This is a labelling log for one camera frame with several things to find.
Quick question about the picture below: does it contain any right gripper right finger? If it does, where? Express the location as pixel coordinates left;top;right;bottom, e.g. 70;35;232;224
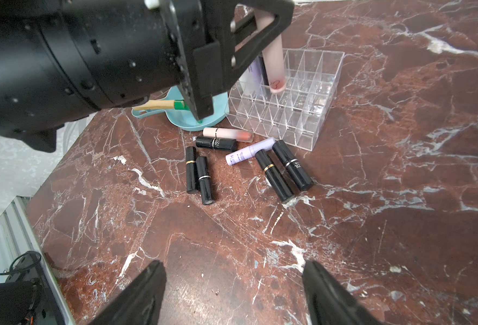
302;260;380;325

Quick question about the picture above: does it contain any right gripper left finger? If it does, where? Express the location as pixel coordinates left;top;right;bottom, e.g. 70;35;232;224
91;260;167;324

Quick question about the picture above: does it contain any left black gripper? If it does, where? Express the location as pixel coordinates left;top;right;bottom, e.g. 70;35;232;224
159;1;294;120

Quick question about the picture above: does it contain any lavender lip balm tube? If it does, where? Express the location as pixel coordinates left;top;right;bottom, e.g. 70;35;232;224
238;57;263;97

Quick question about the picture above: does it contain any pink lip gloss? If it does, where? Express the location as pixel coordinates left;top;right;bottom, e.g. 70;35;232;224
202;127;253;143
254;9;286;94

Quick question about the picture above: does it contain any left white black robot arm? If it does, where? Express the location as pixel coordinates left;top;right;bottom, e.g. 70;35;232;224
0;1;294;152

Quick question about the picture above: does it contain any clear acrylic lipstick organizer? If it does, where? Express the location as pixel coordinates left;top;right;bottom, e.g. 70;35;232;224
227;49;345;151

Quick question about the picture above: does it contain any teal plastic dustpan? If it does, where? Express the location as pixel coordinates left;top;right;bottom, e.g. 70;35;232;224
132;93;230;131

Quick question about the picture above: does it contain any black lipstick horizontal top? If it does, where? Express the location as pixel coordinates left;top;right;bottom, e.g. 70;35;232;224
195;136;238;152

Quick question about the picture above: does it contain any small lavender lip tube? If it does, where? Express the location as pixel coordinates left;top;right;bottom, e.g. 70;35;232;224
225;138;276;166

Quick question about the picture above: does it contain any black lipstick gold band right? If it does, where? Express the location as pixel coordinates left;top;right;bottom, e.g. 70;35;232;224
255;149;294;203

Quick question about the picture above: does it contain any black lipstick silver band right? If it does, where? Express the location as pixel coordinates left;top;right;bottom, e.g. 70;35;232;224
272;140;313;191

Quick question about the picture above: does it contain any green brush wooden handle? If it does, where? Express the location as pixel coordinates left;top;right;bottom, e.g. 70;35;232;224
132;100;190;111

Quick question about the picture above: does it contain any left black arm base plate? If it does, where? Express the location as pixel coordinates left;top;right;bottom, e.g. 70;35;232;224
0;251;63;324

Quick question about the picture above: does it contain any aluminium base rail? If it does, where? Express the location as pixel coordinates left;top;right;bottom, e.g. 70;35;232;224
0;196;75;324

